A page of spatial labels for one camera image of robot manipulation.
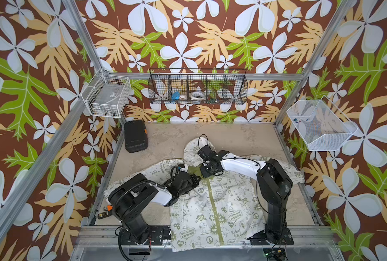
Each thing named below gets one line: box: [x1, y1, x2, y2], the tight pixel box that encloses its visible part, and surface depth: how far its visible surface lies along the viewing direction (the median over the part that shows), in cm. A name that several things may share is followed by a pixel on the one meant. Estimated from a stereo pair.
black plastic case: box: [123, 119, 148, 153], surface depth 107 cm
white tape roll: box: [190, 91, 207, 101], surface depth 100 cm
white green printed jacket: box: [103, 137, 306, 253], surface depth 77 cm
